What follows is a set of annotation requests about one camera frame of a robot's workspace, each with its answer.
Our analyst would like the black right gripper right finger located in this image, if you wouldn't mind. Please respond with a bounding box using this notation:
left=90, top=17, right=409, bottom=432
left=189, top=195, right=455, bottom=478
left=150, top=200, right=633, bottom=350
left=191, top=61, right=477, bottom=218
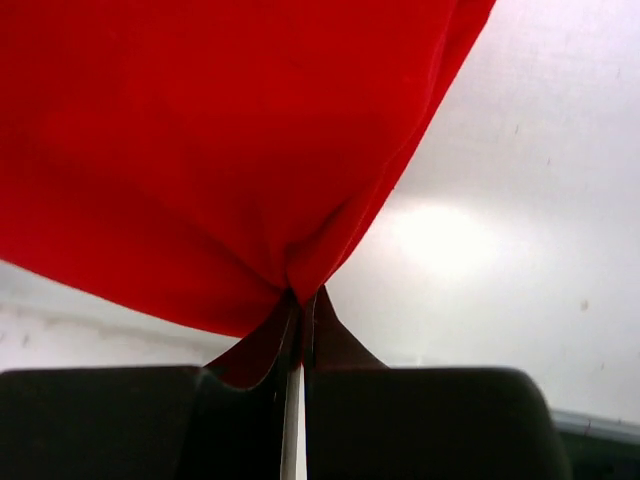
left=303, top=290, right=572, bottom=479

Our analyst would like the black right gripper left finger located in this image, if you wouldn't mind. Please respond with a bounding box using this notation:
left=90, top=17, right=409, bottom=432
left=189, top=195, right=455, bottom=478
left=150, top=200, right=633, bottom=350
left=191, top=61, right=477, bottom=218
left=1, top=293, right=300, bottom=479

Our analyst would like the red t-shirt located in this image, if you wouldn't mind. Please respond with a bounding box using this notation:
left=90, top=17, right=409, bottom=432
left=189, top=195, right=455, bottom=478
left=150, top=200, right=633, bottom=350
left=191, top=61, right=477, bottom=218
left=0, top=0, right=497, bottom=390

